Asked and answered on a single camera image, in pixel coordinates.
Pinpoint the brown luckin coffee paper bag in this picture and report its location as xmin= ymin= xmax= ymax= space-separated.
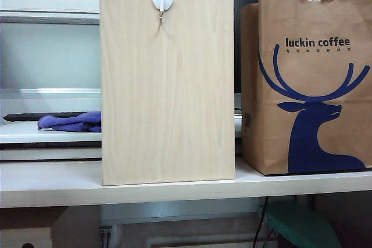
xmin=240 ymin=0 xmax=372 ymax=177

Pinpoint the light wooden board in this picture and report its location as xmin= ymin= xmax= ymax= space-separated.
xmin=99 ymin=0 xmax=236 ymax=187

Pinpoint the black computer monitor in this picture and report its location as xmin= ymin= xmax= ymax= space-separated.
xmin=234 ymin=0 xmax=260 ymax=94

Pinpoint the blue cloth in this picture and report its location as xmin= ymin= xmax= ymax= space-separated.
xmin=37 ymin=110 xmax=102 ymax=133

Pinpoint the green plastic object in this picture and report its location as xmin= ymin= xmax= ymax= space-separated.
xmin=263 ymin=198 xmax=342 ymax=248

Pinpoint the brown cardboard box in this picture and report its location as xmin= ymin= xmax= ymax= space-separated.
xmin=0 ymin=206 xmax=101 ymax=248

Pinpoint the black keyboard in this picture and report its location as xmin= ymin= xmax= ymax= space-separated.
xmin=3 ymin=111 xmax=88 ymax=123

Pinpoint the black cable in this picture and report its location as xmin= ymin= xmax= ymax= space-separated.
xmin=252 ymin=197 xmax=270 ymax=248

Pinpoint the aluminium partition frame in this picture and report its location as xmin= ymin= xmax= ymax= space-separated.
xmin=0 ymin=9 xmax=101 ymax=26

